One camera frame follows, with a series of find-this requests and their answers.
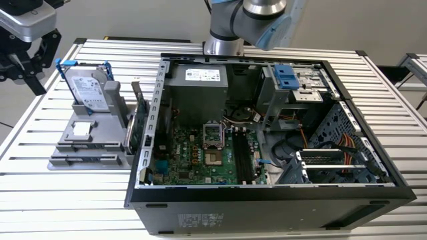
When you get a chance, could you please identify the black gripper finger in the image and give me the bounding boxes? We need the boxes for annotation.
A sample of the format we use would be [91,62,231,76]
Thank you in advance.
[23,28,63,96]

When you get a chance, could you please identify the blue RAM stick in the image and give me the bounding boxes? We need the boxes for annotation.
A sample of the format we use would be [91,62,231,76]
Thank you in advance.
[66,155,106,161]
[74,142,106,149]

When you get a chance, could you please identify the black RAM slot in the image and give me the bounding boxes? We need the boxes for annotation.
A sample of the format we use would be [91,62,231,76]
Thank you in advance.
[237,127,251,186]
[233,127,247,186]
[241,127,255,186]

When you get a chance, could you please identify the hard disk in blue carrier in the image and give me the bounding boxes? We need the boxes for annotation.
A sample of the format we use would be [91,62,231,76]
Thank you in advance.
[55,58,114,113]

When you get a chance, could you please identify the silver CPU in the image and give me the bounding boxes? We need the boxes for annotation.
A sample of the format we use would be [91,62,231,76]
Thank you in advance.
[72,122,93,136]

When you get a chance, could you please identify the green graphics card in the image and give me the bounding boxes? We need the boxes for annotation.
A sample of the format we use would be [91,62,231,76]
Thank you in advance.
[122,81,151,155]

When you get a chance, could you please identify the grey parts rack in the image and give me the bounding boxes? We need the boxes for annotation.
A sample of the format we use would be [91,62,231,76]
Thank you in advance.
[46,79,142,172]

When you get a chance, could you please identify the grey power supply unit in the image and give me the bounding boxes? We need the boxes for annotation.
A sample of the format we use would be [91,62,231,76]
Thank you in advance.
[165,63,231,126]

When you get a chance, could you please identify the metal socket cover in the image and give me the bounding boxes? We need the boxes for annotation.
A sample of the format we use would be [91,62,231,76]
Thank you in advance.
[202,121,225,150]

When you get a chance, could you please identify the CPU socket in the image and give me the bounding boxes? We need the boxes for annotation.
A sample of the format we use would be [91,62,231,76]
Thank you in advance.
[203,149,225,167]

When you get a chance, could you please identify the green motherboard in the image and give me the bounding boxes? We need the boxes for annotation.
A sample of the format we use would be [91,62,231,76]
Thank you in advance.
[151,124,270,187]

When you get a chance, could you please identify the tall metal disk bay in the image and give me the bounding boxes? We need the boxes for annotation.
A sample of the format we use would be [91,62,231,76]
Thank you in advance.
[257,63,338,132]

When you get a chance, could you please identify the blue plastic bay latch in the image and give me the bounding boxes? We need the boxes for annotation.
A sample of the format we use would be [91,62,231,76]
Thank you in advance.
[273,64,301,90]

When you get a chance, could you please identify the black PC case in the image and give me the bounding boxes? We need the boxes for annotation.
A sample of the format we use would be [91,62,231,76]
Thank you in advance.
[123,52,418,236]

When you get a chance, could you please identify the low metal disk bay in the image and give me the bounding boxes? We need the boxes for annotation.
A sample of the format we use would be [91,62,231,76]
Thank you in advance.
[277,147,369,186]

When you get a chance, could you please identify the metal slat side table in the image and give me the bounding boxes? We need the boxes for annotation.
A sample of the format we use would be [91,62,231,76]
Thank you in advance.
[395,52,427,91]

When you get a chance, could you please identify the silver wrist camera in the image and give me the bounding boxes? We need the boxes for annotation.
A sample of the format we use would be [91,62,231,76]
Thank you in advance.
[0,4,58,43]

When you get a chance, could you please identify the black camera bracket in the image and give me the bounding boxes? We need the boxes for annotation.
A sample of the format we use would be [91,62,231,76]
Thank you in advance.
[0,0,47,16]

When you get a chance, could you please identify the white yellow wire bundle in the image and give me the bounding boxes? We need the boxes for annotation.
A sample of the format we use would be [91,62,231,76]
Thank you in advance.
[222,113,261,126]

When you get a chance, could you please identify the blue flat data cable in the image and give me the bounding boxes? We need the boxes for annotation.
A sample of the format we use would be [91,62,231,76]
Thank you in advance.
[255,157,281,167]

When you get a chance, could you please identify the looped black cable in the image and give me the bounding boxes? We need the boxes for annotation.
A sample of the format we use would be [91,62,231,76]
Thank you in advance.
[271,136,302,166]

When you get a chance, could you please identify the thin orange yellow wires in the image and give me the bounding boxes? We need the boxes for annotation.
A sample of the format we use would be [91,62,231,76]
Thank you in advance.
[279,112,310,151]

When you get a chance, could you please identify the orange yellow red wire bundle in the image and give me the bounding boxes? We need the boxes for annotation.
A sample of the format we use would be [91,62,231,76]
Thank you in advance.
[337,131,361,176]

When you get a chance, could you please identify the long black cable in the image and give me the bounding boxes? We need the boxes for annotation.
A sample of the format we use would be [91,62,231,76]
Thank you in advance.
[313,140,391,176]

